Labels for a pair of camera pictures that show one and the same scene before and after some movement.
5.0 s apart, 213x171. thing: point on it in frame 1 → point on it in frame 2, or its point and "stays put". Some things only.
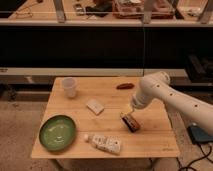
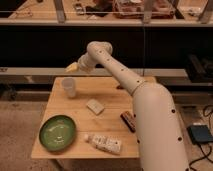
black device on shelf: (79, 9) stays put
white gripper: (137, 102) → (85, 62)
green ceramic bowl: (57, 132) stays put
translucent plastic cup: (69, 84) stays put
